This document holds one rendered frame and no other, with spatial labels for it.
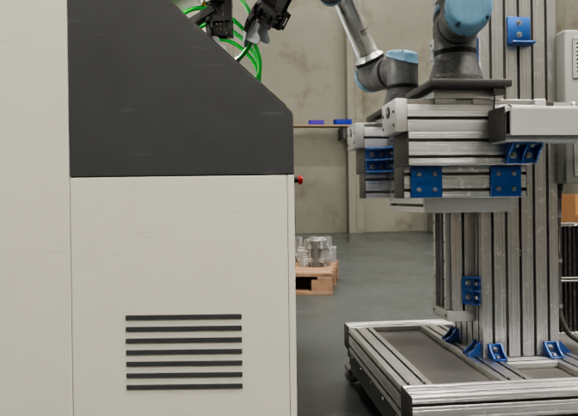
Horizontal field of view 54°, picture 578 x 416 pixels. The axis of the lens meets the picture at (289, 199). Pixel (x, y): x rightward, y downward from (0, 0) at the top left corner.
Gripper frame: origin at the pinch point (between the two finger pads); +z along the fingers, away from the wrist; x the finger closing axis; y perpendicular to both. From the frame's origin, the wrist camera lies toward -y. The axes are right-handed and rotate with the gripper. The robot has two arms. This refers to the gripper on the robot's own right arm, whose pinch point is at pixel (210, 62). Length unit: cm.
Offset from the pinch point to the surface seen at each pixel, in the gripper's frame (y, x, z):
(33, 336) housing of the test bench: -42, -34, 79
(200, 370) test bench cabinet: 1, -34, 88
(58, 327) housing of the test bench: -35, -34, 77
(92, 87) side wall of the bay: -25.8, -34.6, 14.5
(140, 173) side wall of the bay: -14, -35, 37
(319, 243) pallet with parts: 49, 274, 80
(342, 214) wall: 136, 968, 77
